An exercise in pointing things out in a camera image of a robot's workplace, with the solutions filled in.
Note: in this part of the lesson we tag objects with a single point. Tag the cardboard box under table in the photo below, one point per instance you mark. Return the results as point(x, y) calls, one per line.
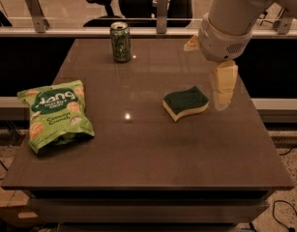
point(15, 211)

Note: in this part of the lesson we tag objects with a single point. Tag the green and yellow sponge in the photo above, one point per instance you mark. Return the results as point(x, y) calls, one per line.
point(184, 103)

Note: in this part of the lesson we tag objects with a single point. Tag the middle metal bracket post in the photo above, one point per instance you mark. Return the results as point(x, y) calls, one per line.
point(161, 16)

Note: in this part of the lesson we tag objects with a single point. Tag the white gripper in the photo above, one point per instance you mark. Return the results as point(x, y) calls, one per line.
point(219, 45)

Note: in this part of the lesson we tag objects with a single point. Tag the green snack bag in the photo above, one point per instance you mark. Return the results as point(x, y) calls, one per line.
point(56, 115)

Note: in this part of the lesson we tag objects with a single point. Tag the black office chair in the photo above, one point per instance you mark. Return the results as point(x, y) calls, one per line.
point(143, 13)

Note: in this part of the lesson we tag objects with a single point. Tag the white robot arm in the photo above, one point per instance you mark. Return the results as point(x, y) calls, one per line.
point(268, 68)

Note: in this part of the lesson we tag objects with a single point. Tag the left metal bracket post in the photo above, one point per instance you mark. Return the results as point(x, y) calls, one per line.
point(39, 21)

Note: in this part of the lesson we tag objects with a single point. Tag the green soda can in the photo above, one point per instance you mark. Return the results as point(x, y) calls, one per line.
point(120, 41)

